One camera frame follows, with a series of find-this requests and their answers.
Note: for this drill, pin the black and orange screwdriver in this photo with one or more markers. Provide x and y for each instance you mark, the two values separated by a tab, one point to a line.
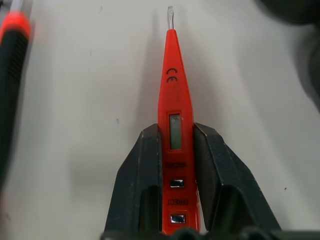
11	82

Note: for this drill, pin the orange voltage tester pen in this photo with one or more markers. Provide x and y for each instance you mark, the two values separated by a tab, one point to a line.
175	105

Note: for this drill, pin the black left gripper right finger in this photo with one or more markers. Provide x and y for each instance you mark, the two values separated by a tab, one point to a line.
225	180

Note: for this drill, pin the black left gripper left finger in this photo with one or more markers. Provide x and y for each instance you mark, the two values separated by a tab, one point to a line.
136	180

